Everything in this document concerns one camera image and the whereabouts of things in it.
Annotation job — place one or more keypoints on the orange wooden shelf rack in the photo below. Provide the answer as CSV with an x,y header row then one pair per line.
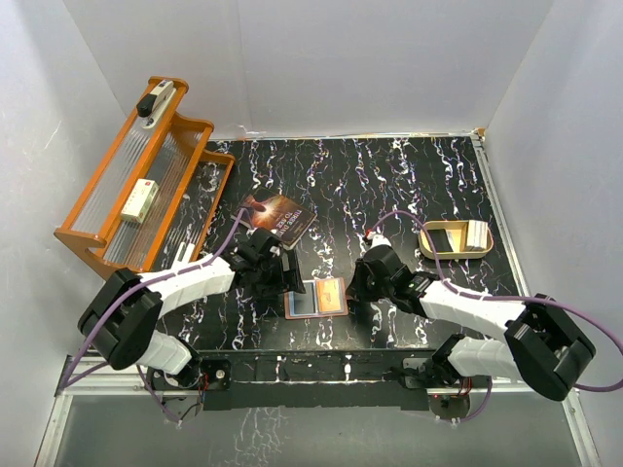
x,y
191,178

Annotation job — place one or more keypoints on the black white stapler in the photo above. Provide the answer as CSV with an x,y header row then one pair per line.
x,y
152,105

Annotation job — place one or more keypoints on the dark paperback book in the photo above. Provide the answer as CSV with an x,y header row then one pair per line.
x,y
278,214

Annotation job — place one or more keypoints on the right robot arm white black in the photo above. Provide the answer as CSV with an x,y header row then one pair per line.
x,y
534,342

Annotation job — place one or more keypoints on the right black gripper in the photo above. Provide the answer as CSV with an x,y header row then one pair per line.
x,y
356,289

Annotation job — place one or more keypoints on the beige oval tray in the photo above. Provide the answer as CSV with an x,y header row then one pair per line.
x,y
446,241

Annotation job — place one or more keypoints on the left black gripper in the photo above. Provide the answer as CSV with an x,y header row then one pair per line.
x,y
286,280

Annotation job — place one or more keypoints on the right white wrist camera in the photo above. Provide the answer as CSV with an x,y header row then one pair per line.
x,y
374,239

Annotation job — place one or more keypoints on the small white green box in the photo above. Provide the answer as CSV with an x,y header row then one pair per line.
x,y
140,201

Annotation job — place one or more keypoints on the gold VIP card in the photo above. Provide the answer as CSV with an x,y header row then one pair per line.
x,y
331,296

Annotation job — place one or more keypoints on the stack of credit cards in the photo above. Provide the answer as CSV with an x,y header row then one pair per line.
x,y
476,235

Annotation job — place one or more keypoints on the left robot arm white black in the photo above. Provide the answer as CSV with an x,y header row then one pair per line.
x,y
121,321

